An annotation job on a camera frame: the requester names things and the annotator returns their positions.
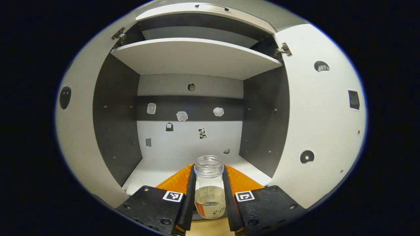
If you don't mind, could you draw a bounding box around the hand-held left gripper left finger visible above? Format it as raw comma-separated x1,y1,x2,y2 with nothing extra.
115,163,197,236

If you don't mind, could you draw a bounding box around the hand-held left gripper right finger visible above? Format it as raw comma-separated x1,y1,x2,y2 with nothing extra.
223,163,307,236

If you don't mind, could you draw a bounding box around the clear glass bottle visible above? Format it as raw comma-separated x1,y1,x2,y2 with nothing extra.
194,155,227,219

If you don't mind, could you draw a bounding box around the white cabinet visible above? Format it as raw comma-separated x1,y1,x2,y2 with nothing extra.
93,3,291,197

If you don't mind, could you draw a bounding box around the white cabinet door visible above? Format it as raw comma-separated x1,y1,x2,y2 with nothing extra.
55,11,140,209
268,24,367,209

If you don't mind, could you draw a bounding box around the white cabinet shelf board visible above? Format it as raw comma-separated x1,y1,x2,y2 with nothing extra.
111,37,283,81

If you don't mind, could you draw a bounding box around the metal door hinge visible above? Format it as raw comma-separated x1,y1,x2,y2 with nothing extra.
111,27,127,48
273,43,292,61

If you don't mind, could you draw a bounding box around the black drawer handle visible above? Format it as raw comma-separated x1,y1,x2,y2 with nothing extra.
195,4,230,12

